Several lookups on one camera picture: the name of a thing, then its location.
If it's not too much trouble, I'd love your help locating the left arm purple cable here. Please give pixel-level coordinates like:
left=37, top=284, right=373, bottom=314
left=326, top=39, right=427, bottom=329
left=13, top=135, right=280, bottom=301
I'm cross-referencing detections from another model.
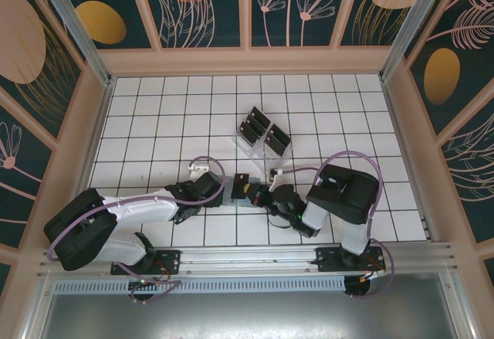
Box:
left=46, top=155, right=227, bottom=305

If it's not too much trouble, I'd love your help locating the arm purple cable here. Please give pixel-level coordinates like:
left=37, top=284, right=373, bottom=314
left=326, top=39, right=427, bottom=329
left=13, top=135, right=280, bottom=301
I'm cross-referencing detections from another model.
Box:
left=276, top=151, right=395, bottom=300
left=46, top=155, right=227, bottom=305

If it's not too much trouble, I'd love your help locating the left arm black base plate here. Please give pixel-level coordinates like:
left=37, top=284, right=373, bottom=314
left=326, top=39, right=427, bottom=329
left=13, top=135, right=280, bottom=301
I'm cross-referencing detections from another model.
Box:
left=110, top=249, right=182, bottom=276

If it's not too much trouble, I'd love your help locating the aluminium corner post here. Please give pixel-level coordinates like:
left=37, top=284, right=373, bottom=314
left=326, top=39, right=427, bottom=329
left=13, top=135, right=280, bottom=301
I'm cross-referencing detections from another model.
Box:
left=32, top=0, right=117, bottom=87
left=379, top=0, right=453, bottom=82

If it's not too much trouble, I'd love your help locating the clear acrylic card stand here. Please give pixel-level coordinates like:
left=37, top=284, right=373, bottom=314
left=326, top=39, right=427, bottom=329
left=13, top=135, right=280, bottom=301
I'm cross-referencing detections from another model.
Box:
left=230, top=105, right=293, bottom=171

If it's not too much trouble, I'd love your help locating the grey metal sheet panel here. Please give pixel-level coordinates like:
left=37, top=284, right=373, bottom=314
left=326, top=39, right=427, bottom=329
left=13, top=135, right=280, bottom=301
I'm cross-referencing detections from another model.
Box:
left=22, top=292, right=475, bottom=339

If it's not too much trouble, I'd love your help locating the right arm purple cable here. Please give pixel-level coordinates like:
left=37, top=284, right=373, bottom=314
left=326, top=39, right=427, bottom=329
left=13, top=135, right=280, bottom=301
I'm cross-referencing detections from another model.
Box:
left=276, top=151, right=395, bottom=300

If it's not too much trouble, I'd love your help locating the grey slotted cable duct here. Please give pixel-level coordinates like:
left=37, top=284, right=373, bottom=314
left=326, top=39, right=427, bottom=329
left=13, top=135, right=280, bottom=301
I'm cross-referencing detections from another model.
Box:
left=53, top=275, right=347, bottom=294

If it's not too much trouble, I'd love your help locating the dark credit card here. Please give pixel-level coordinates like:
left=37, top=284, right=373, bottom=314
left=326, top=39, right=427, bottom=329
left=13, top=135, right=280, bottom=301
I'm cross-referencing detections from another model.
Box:
left=239, top=121, right=259, bottom=144
left=245, top=114, right=266, bottom=134
left=264, top=132, right=287, bottom=155
left=233, top=173, right=250, bottom=201
left=268, top=124, right=291, bottom=147
left=249, top=106, right=272, bottom=127

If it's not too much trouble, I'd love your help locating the red orange wire connector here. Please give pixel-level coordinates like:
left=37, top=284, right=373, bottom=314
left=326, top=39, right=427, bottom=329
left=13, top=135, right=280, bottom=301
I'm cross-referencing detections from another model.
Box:
left=360, top=256, right=387, bottom=283
left=128, top=265, right=173, bottom=292

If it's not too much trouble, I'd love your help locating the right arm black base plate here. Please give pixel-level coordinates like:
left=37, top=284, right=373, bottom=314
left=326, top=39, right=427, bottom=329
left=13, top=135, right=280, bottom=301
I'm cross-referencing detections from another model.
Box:
left=315, top=246, right=387, bottom=274

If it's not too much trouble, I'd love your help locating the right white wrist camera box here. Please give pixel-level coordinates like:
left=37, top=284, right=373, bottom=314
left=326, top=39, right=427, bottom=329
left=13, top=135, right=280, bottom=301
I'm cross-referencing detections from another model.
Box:
left=269, top=168, right=286, bottom=192

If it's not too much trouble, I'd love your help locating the aluminium mounting rail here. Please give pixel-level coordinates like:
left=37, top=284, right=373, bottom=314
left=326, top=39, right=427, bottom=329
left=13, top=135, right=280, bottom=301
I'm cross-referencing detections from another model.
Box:
left=37, top=241, right=460, bottom=278

